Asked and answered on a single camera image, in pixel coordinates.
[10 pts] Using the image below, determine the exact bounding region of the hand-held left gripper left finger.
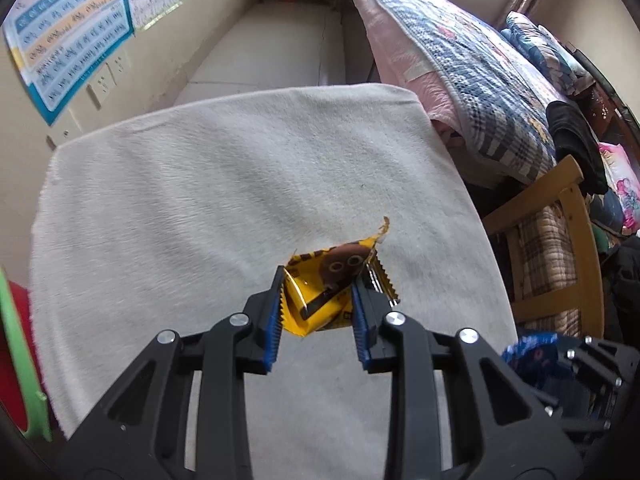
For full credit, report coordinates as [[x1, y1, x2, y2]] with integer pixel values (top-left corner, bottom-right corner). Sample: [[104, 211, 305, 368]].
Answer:
[[50, 265, 286, 480]]

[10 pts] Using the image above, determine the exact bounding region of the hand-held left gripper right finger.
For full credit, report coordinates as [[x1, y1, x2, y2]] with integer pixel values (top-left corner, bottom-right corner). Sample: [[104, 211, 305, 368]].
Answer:
[[350, 280, 586, 480]]

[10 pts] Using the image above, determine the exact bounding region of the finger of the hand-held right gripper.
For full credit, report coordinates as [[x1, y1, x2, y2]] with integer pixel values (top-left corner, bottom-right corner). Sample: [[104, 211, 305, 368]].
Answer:
[[521, 384, 612, 434], [562, 334, 640, 392]]

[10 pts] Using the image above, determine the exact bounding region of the dark blue snack wrapper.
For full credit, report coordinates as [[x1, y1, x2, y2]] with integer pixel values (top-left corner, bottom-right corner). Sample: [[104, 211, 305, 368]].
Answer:
[[500, 332, 567, 392]]

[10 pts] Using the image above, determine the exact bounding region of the yellow brown chocolate wrapper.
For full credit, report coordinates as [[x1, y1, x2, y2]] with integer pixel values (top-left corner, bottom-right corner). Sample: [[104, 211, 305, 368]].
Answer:
[[282, 216, 401, 337]]

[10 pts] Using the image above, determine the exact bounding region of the red bin with green rim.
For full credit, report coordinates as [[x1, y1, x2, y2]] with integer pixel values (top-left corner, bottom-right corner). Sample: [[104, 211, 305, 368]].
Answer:
[[0, 267, 54, 444]]

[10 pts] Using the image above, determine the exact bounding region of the plaid chair cushion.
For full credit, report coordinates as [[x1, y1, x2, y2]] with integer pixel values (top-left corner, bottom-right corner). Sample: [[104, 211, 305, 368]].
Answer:
[[515, 205, 584, 337]]

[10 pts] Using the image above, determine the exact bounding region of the wooden chair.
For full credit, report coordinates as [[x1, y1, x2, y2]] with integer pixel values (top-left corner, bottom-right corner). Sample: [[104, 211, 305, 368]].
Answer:
[[482, 155, 606, 339]]

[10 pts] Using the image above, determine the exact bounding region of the pink cartoon printed pillow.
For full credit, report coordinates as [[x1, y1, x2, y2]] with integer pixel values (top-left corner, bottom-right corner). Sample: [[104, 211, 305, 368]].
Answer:
[[597, 142, 640, 235]]

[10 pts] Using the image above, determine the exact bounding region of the black clothing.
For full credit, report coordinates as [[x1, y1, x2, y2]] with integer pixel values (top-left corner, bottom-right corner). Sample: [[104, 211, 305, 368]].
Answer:
[[546, 101, 609, 197]]

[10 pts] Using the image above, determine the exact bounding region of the dark bed headboard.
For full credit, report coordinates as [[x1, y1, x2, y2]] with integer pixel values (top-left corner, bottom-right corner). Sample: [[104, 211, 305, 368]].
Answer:
[[565, 46, 640, 132]]

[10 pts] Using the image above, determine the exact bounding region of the bed with plaid quilt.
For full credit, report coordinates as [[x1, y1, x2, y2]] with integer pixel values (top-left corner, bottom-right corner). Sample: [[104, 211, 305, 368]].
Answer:
[[357, 0, 577, 187]]

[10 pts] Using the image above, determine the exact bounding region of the pink blanket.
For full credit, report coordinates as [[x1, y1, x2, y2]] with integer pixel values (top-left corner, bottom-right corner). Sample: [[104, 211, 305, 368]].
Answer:
[[345, 0, 482, 137]]

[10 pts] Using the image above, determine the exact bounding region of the floral pillow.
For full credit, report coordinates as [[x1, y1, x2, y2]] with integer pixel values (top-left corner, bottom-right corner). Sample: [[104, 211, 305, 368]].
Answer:
[[502, 10, 587, 94]]

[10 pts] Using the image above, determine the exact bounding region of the white wall socket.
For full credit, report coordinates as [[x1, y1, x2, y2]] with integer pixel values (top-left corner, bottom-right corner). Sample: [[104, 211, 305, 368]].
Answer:
[[86, 76, 115, 110], [46, 123, 84, 150], [106, 57, 132, 87]]

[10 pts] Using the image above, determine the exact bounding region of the blue alphabet wall poster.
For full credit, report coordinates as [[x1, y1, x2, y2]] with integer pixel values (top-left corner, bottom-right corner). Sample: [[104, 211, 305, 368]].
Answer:
[[0, 0, 136, 127]]

